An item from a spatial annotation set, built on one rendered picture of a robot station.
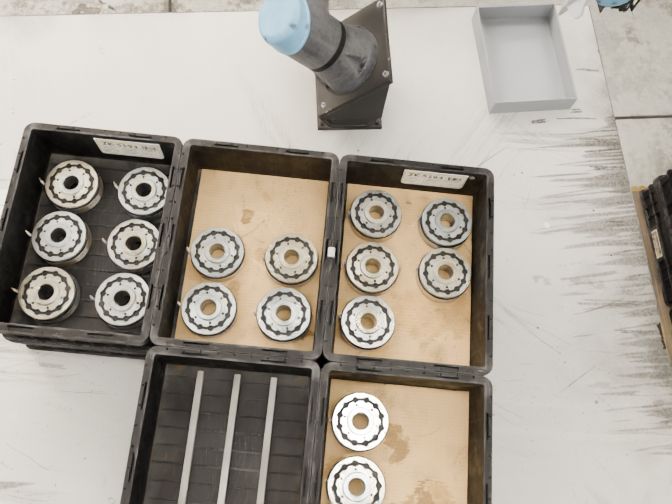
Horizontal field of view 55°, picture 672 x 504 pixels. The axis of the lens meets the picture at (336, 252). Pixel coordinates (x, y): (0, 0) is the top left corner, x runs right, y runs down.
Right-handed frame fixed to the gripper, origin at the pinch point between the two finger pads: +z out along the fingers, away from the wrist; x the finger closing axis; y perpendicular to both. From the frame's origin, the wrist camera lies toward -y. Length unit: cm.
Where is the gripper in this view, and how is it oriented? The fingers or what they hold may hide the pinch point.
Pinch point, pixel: (590, 11)
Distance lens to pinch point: 162.9
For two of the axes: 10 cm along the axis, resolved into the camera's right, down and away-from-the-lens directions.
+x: 9.9, -0.7, 0.8
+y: 0.9, 9.5, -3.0
